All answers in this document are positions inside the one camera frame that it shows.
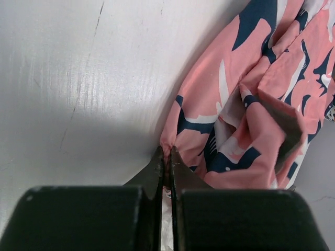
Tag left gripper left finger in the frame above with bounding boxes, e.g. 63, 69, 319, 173
1, 147, 164, 250

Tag pink shark print shorts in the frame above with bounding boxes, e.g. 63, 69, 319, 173
160, 1, 334, 198

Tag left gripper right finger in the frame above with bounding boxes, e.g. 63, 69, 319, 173
169, 148, 327, 250

